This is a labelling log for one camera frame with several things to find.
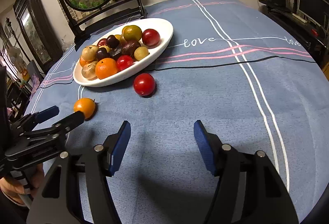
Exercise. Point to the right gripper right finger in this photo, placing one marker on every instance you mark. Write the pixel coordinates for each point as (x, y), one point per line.
(202, 140)

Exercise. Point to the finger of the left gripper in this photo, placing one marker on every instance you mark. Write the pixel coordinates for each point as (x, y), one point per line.
(46, 114)
(69, 123)

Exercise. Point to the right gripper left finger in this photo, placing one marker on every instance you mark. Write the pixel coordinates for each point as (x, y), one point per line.
(118, 147)

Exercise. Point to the small orange kumquat fruit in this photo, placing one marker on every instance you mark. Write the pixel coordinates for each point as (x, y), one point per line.
(86, 105)

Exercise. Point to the brown round fruit front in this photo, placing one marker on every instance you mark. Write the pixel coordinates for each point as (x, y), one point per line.
(88, 70)

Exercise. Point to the brown round fruit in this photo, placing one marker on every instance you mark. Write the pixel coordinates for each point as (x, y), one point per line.
(88, 70)
(89, 52)

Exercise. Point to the orange mandarin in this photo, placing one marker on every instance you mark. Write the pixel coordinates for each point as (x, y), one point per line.
(105, 68)
(83, 62)

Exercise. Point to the red cherry tomato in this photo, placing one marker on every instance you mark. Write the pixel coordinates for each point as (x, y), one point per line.
(144, 84)

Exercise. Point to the orange mandarin front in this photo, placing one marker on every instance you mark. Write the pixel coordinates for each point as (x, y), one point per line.
(105, 68)

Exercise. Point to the brown round fruit back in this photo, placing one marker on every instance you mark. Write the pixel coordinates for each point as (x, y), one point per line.
(89, 52)

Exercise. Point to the dark purple plum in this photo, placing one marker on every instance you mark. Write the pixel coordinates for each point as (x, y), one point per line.
(112, 41)

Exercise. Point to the yellow cherry tomato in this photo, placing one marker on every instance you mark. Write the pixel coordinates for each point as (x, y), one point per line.
(132, 32)

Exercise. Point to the person left hand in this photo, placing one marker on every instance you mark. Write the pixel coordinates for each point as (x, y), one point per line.
(12, 188)

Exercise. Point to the blue striped tablecloth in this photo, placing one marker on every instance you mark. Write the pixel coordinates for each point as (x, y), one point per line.
(248, 81)

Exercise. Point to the red cherry tomato plate front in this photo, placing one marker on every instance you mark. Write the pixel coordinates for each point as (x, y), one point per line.
(124, 61)

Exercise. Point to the red cherry tomato plate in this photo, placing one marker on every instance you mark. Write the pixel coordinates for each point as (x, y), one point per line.
(124, 61)
(150, 37)

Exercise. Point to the green olive fruit right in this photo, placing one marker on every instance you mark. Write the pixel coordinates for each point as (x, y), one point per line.
(140, 53)

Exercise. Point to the dark framed picture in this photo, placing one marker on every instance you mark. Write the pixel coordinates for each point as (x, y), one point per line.
(38, 32)

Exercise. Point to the red cherry tomato plate back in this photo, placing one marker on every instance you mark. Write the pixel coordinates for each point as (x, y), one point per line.
(150, 37)

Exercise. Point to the white oval plate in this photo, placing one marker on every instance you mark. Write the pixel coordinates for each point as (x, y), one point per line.
(162, 26)

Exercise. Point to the computer monitor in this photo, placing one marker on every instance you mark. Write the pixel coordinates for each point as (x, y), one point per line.
(315, 10)

